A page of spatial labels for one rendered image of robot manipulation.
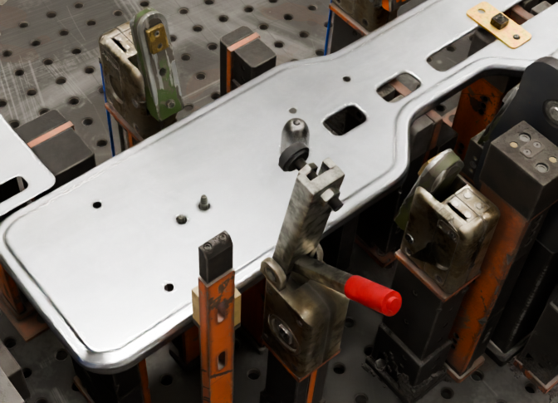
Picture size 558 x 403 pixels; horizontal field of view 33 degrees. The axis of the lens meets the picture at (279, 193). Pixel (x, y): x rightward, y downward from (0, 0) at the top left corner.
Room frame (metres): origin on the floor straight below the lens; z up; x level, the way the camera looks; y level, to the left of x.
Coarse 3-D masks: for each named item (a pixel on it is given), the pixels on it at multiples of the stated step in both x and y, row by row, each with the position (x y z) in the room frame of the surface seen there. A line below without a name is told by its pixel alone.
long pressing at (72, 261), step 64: (448, 0) 0.97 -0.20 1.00; (512, 0) 0.98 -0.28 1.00; (320, 64) 0.83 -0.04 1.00; (384, 64) 0.84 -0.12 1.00; (512, 64) 0.85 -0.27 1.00; (192, 128) 0.72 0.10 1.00; (256, 128) 0.72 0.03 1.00; (320, 128) 0.73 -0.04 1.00; (384, 128) 0.74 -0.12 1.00; (64, 192) 0.61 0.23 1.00; (128, 192) 0.62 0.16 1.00; (192, 192) 0.62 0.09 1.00; (256, 192) 0.63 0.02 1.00; (384, 192) 0.65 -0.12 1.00; (0, 256) 0.53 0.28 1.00; (64, 256) 0.53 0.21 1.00; (128, 256) 0.54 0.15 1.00; (192, 256) 0.54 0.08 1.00; (256, 256) 0.55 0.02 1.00; (64, 320) 0.46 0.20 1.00; (128, 320) 0.46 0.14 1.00; (192, 320) 0.47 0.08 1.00
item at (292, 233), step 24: (288, 168) 0.50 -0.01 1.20; (312, 168) 0.50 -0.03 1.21; (336, 168) 0.50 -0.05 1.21; (312, 192) 0.47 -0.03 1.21; (336, 192) 0.48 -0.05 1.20; (288, 216) 0.49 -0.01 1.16; (312, 216) 0.48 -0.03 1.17; (288, 240) 0.49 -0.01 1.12; (312, 240) 0.50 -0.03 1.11; (288, 264) 0.48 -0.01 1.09
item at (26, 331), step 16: (0, 192) 0.63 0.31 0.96; (16, 192) 0.64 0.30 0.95; (16, 208) 0.64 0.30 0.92; (0, 272) 0.63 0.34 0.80; (0, 288) 0.66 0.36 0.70; (16, 288) 0.62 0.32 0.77; (0, 304) 0.64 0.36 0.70; (16, 304) 0.62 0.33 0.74; (16, 320) 0.62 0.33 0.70; (32, 320) 0.62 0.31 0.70; (32, 336) 0.59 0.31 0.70
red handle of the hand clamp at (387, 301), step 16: (304, 256) 0.50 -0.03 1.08; (304, 272) 0.48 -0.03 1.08; (320, 272) 0.47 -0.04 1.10; (336, 272) 0.47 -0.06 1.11; (336, 288) 0.45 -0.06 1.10; (352, 288) 0.44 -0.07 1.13; (368, 288) 0.43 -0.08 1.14; (384, 288) 0.43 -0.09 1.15; (368, 304) 0.42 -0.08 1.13; (384, 304) 0.41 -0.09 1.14; (400, 304) 0.42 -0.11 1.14
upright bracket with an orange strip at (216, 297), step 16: (208, 240) 0.43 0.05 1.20; (224, 240) 0.43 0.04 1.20; (208, 256) 0.42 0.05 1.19; (224, 256) 0.42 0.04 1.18; (208, 272) 0.41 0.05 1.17; (224, 272) 0.42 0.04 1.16; (208, 288) 0.41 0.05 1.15; (224, 288) 0.42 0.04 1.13; (208, 304) 0.41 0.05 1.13; (224, 304) 0.42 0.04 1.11; (208, 320) 0.41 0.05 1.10; (224, 320) 0.42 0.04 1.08; (208, 336) 0.41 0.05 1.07; (224, 336) 0.42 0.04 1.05; (208, 352) 0.41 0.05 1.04; (224, 352) 0.42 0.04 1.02; (208, 368) 0.41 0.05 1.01; (224, 368) 0.42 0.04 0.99; (208, 384) 0.41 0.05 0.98; (224, 384) 0.42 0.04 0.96; (208, 400) 0.41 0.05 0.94; (224, 400) 0.42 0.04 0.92
